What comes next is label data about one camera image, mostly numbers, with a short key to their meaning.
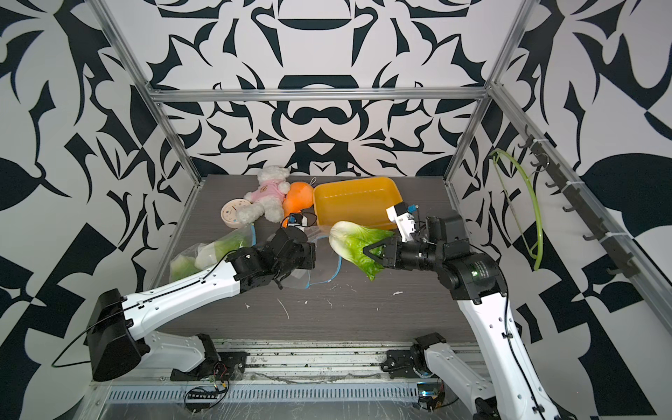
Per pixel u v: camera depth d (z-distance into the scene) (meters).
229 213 1.05
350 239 0.64
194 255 0.85
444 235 0.46
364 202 1.15
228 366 0.74
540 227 0.66
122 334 0.39
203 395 0.73
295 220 0.68
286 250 0.57
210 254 0.82
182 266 0.85
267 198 1.03
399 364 0.74
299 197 1.04
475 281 0.41
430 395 0.71
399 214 0.57
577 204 0.56
